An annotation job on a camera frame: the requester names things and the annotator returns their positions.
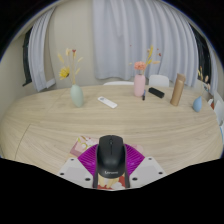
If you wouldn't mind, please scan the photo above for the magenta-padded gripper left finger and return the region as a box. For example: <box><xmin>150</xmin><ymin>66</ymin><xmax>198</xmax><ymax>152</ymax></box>
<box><xmin>58</xmin><ymin>145</ymin><xmax>99</xmax><ymax>189</ymax></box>

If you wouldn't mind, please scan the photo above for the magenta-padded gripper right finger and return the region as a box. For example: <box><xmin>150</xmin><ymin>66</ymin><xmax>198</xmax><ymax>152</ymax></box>
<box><xmin>124</xmin><ymin>143</ymin><xmax>167</xmax><ymax>189</ymax></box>

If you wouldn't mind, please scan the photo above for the black computer mouse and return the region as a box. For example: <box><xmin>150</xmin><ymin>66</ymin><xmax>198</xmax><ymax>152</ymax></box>
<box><xmin>95</xmin><ymin>134</ymin><xmax>128</xmax><ymax>179</ymax></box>

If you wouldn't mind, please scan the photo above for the cartoon print mouse pad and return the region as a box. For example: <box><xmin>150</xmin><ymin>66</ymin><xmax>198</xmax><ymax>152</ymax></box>
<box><xmin>69</xmin><ymin>134</ymin><xmax>146</xmax><ymax>191</ymax></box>

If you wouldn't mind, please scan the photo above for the green vase with yellow flowers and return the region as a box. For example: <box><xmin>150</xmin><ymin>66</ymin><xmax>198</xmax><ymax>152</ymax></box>
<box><xmin>57</xmin><ymin>48</ymin><xmax>85</xmax><ymax>108</ymax></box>

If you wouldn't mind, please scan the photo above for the white remote control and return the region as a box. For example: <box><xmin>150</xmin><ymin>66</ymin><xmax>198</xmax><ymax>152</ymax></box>
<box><xmin>97</xmin><ymin>96</ymin><xmax>118</xmax><ymax>110</ymax></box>

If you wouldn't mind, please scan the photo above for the small black case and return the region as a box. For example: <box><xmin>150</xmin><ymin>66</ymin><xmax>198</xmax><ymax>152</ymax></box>
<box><xmin>147</xmin><ymin>87</ymin><xmax>166</xmax><ymax>99</ymax></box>

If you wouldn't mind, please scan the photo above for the blue vase with dried flowers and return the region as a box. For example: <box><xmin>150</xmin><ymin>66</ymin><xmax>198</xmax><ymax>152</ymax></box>
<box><xmin>192</xmin><ymin>65</ymin><xmax>212</xmax><ymax>113</ymax></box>

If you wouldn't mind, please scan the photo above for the pink vase with orange flowers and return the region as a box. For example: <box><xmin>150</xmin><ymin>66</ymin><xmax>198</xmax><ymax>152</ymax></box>
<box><xmin>129</xmin><ymin>44</ymin><xmax>162</xmax><ymax>98</ymax></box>

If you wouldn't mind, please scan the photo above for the tan drink bottle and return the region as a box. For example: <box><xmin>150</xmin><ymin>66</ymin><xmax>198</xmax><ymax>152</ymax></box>
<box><xmin>169</xmin><ymin>73</ymin><xmax>187</xmax><ymax>107</ymax></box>

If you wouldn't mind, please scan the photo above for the white chair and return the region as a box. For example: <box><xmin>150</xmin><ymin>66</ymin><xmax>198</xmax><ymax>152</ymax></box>
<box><xmin>102</xmin><ymin>80</ymin><xmax>135</xmax><ymax>87</ymax></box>
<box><xmin>148</xmin><ymin>74</ymin><xmax>170</xmax><ymax>88</ymax></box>

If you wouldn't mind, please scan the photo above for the narrow white curtain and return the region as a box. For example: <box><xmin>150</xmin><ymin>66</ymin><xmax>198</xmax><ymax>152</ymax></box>
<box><xmin>208</xmin><ymin>43</ymin><xmax>219</xmax><ymax>98</ymax></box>
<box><xmin>27</xmin><ymin>8</ymin><xmax>57</xmax><ymax>93</ymax></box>

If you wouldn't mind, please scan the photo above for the dark window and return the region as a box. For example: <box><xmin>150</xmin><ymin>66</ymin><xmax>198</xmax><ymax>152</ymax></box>
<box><xmin>21</xmin><ymin>28</ymin><xmax>34</xmax><ymax>87</ymax></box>
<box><xmin>189</xmin><ymin>24</ymin><xmax>213</xmax><ymax>84</ymax></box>

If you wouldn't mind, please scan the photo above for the wide white curtain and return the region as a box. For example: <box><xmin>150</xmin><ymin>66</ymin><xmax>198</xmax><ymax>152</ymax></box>
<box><xmin>91</xmin><ymin>0</ymin><xmax>199</xmax><ymax>88</ymax></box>

